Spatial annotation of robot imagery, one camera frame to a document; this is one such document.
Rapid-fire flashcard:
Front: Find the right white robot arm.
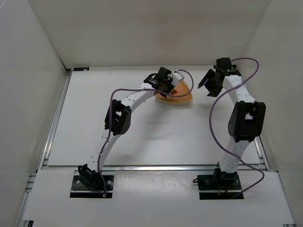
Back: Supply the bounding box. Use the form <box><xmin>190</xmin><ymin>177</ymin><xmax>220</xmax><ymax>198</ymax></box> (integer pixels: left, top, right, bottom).
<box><xmin>198</xmin><ymin>69</ymin><xmax>266</xmax><ymax>188</ymax></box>

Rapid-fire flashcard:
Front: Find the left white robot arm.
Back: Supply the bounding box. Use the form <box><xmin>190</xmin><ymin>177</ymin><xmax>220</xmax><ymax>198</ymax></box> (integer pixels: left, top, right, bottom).
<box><xmin>78</xmin><ymin>73</ymin><xmax>179</xmax><ymax>190</ymax></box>

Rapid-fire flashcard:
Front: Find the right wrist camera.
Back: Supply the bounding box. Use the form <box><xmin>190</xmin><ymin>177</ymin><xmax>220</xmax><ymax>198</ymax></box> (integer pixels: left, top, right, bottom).
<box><xmin>214</xmin><ymin>57</ymin><xmax>232</xmax><ymax>70</ymax></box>

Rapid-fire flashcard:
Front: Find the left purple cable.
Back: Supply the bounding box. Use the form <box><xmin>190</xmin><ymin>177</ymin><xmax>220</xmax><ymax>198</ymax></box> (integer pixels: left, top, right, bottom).
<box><xmin>97</xmin><ymin>69</ymin><xmax>195</xmax><ymax>198</ymax></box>

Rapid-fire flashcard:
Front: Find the purple cable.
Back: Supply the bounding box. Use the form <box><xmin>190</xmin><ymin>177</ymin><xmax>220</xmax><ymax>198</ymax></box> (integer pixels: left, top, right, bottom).
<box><xmin>97</xmin><ymin>69</ymin><xmax>195</xmax><ymax>198</ymax></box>
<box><xmin>209</xmin><ymin>57</ymin><xmax>265</xmax><ymax>199</ymax></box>

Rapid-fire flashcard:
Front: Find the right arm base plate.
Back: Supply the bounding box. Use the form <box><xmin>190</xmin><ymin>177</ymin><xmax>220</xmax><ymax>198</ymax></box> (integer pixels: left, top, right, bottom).
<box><xmin>192</xmin><ymin>175</ymin><xmax>244</xmax><ymax>200</ymax></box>

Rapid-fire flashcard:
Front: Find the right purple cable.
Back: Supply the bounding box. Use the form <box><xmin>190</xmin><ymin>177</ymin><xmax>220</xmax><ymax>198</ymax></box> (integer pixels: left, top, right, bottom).
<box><xmin>209</xmin><ymin>57</ymin><xmax>265</xmax><ymax>199</ymax></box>

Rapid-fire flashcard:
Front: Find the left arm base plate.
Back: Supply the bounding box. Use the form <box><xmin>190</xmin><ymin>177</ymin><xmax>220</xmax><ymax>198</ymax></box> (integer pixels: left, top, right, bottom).
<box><xmin>70</xmin><ymin>172</ymin><xmax>115</xmax><ymax>199</ymax></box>

